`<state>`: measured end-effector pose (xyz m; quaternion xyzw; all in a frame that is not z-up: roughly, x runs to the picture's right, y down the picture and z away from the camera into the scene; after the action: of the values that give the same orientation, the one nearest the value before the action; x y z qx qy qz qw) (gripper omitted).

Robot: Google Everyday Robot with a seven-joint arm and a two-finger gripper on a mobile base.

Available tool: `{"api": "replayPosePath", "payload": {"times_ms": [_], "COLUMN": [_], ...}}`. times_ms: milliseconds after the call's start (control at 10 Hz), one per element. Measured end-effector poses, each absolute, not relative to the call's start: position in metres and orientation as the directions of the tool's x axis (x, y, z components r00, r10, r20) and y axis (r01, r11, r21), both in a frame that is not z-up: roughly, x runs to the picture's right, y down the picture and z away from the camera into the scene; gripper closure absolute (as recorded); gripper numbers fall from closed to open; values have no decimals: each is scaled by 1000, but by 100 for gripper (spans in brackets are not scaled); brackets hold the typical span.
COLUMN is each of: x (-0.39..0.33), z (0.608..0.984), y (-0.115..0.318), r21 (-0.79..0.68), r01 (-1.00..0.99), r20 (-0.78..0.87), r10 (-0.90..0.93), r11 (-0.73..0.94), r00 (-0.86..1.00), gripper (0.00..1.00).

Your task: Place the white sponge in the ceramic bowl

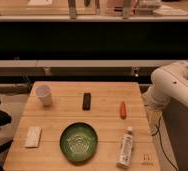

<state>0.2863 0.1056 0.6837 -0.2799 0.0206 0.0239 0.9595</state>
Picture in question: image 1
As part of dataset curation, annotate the white sponge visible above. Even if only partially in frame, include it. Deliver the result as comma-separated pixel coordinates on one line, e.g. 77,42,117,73
24,127,42,148

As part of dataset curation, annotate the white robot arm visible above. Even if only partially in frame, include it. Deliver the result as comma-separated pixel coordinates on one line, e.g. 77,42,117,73
142,61,188,109

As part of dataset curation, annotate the green ceramic bowl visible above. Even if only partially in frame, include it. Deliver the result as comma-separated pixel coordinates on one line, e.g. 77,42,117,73
59,122,98,163

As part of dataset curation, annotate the black rectangular bar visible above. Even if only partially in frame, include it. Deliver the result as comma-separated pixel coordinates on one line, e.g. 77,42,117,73
82,93,91,110

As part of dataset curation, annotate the orange carrot toy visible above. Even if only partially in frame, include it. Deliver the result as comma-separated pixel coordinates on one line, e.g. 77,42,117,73
120,102,127,119

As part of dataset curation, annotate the white paper cup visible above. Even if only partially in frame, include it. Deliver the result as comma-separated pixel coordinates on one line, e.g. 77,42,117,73
34,85,52,106

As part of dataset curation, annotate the black floor cable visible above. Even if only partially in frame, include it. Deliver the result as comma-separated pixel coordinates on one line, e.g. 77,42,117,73
148,114,180,171

